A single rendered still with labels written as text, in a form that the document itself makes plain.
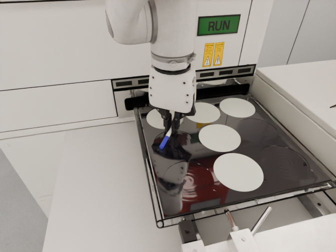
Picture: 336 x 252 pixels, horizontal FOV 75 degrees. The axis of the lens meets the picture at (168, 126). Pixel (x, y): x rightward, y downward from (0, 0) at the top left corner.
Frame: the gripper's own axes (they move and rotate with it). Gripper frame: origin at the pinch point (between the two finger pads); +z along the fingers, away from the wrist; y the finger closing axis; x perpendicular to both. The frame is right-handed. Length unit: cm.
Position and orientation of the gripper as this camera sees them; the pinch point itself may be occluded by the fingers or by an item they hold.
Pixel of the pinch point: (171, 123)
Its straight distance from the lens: 54.3
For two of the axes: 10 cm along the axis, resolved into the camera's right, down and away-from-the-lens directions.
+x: -3.5, 6.0, -7.2
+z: 0.0, 7.7, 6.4
